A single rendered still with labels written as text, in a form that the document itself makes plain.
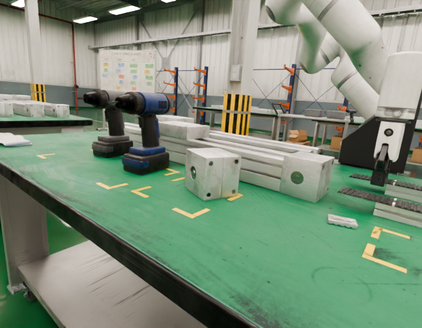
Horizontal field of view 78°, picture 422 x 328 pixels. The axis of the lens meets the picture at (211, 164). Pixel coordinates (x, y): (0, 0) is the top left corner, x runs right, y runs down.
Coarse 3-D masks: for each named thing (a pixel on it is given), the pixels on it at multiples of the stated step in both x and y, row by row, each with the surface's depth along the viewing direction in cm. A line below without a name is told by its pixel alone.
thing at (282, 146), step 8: (216, 136) 99; (224, 136) 97; (232, 136) 103; (240, 136) 101; (248, 136) 101; (248, 144) 92; (256, 144) 89; (264, 144) 87; (272, 144) 85; (280, 144) 86; (288, 144) 89; (296, 144) 88; (288, 152) 83; (312, 152) 79
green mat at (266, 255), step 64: (64, 192) 55; (128, 192) 58; (256, 192) 64; (384, 192) 71; (192, 256) 36; (256, 256) 37; (320, 256) 38; (384, 256) 40; (256, 320) 26; (320, 320) 27; (384, 320) 27
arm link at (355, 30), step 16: (336, 0) 64; (352, 0) 63; (320, 16) 68; (336, 16) 65; (352, 16) 63; (368, 16) 63; (336, 32) 67; (352, 32) 64; (368, 32) 63; (352, 48) 66; (368, 48) 65; (384, 48) 70; (368, 64) 72; (384, 64) 72; (368, 80) 75
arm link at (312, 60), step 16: (272, 0) 82; (288, 0) 81; (272, 16) 86; (288, 16) 85; (304, 16) 89; (304, 32) 97; (320, 32) 97; (304, 48) 108; (304, 64) 114; (320, 64) 112
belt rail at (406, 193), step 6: (390, 186) 69; (396, 186) 68; (390, 192) 69; (396, 192) 68; (402, 192) 68; (408, 192) 66; (414, 192) 66; (420, 192) 65; (408, 198) 66; (414, 198) 66; (420, 198) 65
